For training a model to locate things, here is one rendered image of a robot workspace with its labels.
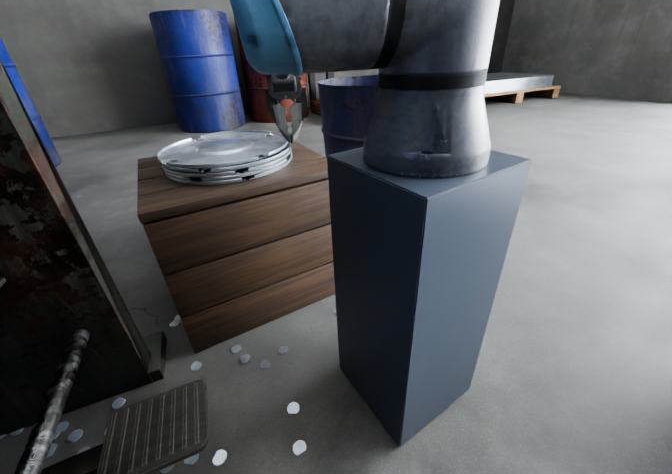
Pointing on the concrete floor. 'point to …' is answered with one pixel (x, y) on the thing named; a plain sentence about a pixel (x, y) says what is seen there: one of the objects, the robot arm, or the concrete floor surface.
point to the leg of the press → (56, 287)
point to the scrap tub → (346, 110)
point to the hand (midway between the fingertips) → (291, 137)
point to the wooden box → (240, 245)
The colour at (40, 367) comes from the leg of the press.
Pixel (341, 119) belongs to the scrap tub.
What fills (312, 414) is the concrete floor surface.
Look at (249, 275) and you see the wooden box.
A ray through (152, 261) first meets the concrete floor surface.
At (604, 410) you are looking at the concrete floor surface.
